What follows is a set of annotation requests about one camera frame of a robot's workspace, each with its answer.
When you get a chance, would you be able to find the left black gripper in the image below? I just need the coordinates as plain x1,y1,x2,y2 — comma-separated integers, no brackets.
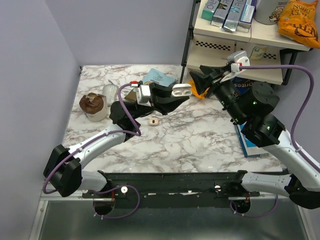
131,82,189,121

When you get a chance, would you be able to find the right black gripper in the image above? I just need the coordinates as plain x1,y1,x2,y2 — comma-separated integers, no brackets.
188,64,247,124

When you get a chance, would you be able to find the white earbud charging case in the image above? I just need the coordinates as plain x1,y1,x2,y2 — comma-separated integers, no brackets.
171,83,192,97

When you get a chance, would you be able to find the beige earbud charging case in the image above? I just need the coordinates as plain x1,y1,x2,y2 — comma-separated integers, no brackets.
148,117,160,127

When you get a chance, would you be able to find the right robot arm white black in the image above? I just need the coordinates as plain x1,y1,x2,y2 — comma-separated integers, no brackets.
189,62,320,210

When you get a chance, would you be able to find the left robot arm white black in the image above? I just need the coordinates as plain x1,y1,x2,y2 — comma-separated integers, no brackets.
42,81,192,198

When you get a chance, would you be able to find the blue cassava chips bag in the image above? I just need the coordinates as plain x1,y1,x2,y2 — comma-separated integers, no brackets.
124,68,178,102

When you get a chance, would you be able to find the blue Doritos bag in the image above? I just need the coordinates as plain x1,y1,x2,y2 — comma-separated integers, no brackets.
231,77,257,94

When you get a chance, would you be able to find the white yellow cup on shelf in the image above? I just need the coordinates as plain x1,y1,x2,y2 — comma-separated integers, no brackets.
249,44,268,61

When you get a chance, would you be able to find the silver toothpaste box left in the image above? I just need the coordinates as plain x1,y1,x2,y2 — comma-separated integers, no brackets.
211,0,233,28

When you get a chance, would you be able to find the silver toothpaste box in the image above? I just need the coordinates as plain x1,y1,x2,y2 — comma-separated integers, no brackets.
223,0,246,32
211,0,233,28

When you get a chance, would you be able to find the silver toothpaste box middle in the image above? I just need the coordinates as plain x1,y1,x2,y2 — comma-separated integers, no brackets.
223,0,246,32

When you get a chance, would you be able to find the teal toothpaste box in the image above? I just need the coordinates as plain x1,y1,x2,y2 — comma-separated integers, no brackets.
201,0,220,21

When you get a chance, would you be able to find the blue white toothpaste box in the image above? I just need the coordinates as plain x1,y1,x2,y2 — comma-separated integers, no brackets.
236,0,258,33

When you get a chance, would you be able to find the brown paper wrapped cup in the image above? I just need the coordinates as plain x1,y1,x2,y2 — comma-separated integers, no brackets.
79,92,108,122

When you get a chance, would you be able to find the blue white card packet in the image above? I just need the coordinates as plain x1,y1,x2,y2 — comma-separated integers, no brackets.
234,124,269,158

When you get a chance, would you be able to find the white popcorn tub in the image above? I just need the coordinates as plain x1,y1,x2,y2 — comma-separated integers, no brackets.
254,0,288,25

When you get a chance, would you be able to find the orange honey dijon chips bag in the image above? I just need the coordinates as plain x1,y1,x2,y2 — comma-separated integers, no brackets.
277,0,320,49

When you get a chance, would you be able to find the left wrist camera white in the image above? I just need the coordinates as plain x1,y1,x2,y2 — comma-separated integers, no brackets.
130,81,152,105

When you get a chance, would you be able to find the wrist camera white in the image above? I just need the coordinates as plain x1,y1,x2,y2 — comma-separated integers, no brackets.
223,50,251,81
130,81,152,105

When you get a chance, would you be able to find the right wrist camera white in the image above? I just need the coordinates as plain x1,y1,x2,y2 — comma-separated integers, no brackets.
223,50,251,81

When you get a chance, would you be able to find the black frame cream shelf unit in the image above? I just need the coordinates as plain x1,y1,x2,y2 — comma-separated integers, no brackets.
181,0,310,71

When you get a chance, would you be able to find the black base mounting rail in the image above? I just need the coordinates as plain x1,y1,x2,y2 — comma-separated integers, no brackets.
82,170,249,209

